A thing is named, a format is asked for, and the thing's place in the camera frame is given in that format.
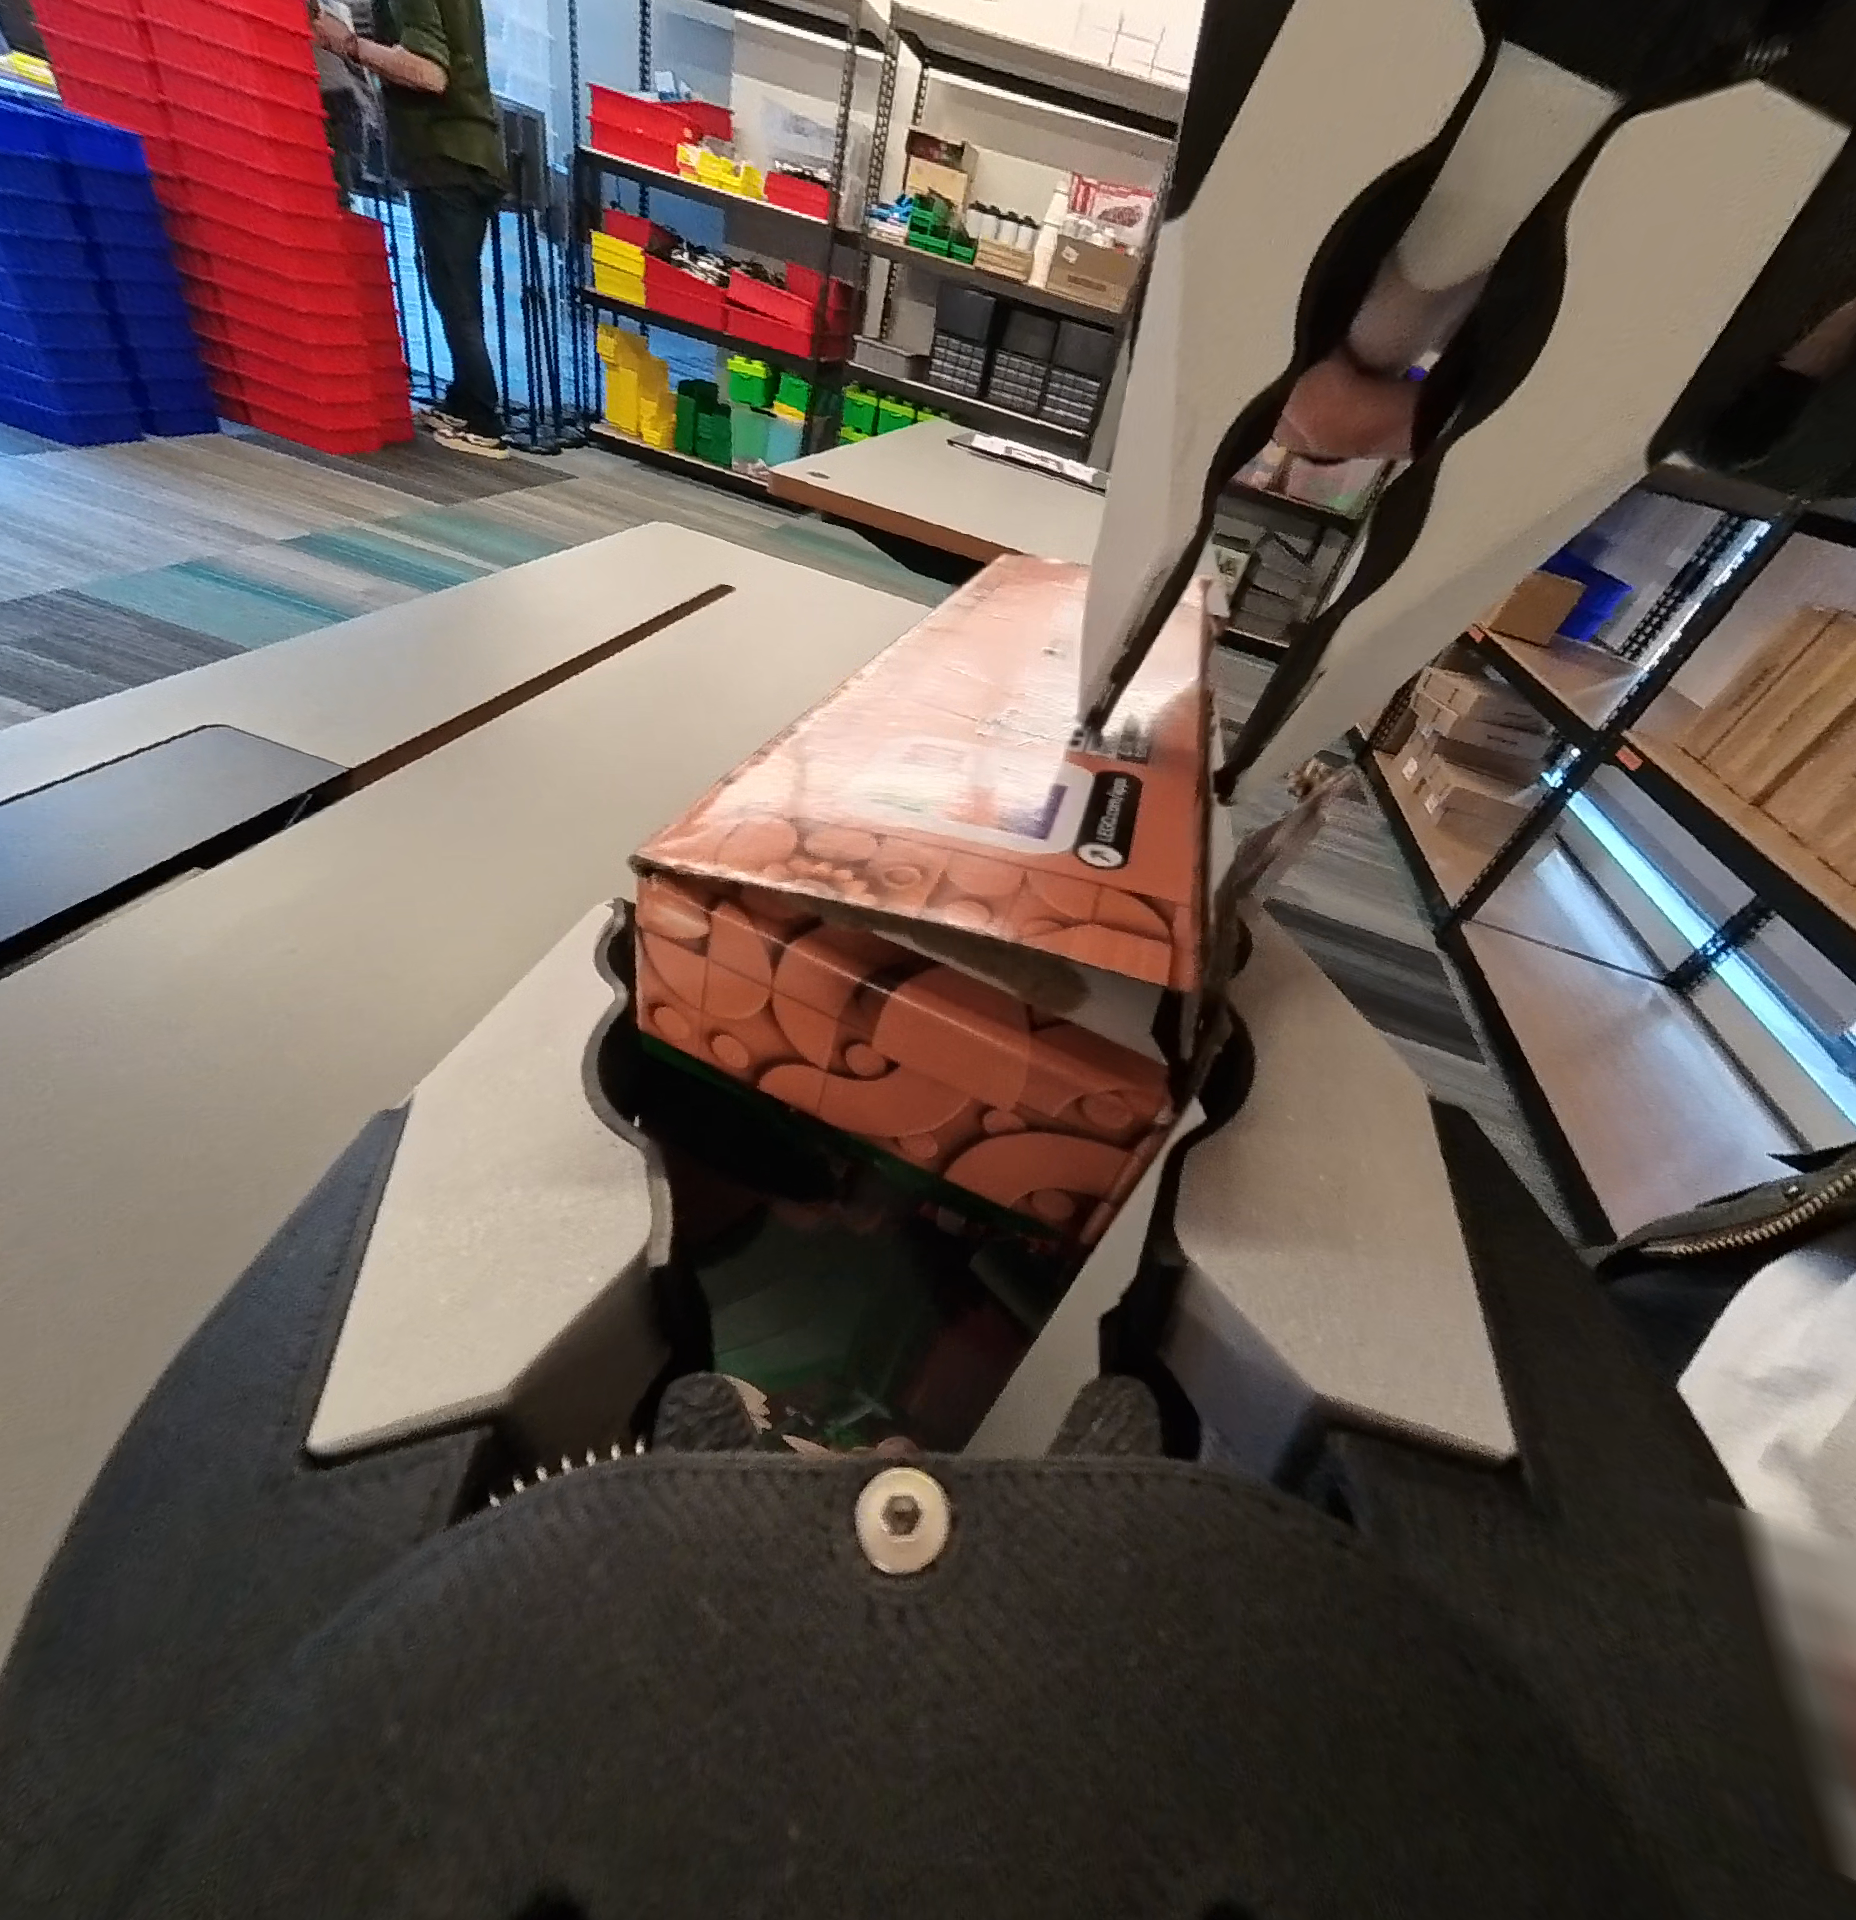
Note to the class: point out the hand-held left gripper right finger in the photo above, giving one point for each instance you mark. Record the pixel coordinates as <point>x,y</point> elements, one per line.
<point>1333,1245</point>

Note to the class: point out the person's black jacket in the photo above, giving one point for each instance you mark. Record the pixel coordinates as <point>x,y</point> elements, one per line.
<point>1768,1199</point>

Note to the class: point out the stack of blue plastic bins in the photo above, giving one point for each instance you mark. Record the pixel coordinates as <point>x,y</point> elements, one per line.
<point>72,268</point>

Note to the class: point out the stack of red plastic bins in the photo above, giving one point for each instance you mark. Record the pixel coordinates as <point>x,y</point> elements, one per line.
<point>254,225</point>

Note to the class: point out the brown edge grey desk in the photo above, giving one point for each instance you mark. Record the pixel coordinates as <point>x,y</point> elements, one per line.
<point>958,505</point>

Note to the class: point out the rack of coloured plastic bins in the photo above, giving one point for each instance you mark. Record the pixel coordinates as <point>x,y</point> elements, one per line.
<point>688,293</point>

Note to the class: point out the person's right forearm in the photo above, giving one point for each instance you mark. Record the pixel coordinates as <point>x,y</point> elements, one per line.
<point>1797,330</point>

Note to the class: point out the rack of bottles and drawers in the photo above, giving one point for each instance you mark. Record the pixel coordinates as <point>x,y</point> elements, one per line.
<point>1017,345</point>

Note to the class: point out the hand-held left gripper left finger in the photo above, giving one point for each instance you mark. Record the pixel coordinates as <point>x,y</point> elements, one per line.
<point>495,1245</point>

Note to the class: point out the person's right hand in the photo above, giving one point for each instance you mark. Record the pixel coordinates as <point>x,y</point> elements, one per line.
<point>1346,412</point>

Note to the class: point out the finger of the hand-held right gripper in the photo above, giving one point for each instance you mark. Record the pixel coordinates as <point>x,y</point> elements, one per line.
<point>1664,268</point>
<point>1244,225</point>

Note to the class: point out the black orchid lego box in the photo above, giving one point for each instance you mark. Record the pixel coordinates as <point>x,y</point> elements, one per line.
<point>901,1050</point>

